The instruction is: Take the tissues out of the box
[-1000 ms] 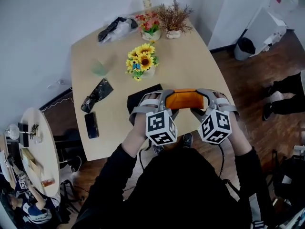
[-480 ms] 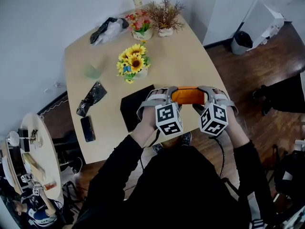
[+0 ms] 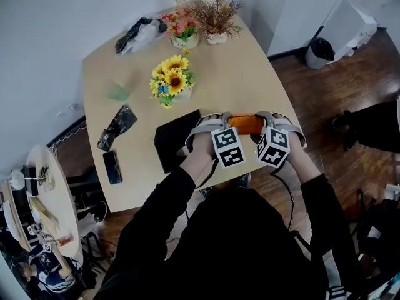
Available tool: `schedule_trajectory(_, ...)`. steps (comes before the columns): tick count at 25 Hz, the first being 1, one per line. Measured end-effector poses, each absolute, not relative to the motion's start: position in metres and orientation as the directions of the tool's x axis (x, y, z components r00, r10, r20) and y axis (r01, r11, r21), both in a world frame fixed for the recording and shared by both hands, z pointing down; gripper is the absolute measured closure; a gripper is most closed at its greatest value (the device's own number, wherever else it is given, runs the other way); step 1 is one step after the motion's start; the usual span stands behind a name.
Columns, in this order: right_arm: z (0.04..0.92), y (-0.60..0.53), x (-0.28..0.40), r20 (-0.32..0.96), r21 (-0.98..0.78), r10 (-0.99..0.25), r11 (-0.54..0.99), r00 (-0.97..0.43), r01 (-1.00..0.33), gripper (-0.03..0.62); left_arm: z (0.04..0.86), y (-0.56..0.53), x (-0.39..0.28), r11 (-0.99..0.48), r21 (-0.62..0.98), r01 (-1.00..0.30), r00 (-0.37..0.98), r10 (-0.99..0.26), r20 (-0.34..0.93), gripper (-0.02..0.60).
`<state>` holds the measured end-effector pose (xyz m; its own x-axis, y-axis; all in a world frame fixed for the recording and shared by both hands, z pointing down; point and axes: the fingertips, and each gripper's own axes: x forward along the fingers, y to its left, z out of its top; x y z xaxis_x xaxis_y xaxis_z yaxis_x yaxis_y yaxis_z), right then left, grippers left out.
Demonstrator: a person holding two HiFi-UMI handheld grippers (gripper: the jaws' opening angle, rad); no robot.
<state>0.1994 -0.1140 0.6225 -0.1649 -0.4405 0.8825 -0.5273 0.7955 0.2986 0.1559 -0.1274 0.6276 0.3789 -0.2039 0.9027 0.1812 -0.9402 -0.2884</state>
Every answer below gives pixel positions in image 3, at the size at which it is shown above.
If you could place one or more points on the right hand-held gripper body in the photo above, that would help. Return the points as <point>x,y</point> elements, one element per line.
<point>274,148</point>

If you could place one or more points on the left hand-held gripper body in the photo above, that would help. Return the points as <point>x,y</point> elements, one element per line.
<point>227,148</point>

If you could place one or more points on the orange tissues pack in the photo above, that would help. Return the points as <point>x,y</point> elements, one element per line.
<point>245,124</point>

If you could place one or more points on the black box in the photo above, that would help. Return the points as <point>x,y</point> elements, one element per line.
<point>175,139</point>

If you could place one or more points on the person's right forearm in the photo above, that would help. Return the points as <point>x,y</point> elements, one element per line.
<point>312,186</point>

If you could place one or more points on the person's left forearm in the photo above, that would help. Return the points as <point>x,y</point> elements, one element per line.
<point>175,198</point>

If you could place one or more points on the person's dark shoe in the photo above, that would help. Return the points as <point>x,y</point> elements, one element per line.
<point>243,180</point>
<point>206,193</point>

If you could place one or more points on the sunflower bouquet in pot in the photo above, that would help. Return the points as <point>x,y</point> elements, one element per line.
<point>172,78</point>

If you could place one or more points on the bin with black liner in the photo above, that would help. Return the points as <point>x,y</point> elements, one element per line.
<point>318,53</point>

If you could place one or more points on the red flowers in white pot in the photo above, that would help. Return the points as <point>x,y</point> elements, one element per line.
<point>182,31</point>

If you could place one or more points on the person's black clothed torso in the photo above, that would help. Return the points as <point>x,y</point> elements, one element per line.
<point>237,248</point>

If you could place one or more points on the brown dried plant in pot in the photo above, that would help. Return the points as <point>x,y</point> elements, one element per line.
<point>216,17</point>

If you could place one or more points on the crumpled black wrapper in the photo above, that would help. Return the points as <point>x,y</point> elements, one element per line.
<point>117,127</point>

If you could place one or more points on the green translucent plastic bag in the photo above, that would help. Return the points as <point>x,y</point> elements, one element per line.
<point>117,91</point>

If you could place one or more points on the black smartphone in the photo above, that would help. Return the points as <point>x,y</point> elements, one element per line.
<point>112,167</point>

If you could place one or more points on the black and clear plastic bag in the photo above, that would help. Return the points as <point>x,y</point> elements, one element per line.
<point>139,34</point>

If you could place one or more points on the white cabinet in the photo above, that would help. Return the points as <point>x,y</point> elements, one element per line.
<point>347,27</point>

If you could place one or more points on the black chair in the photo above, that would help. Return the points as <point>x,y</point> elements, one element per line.
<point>376,230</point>

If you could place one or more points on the round beige table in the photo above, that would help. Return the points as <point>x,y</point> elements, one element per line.
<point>57,198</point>

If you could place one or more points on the white desk lamp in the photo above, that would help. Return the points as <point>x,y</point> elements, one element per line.
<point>17,180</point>

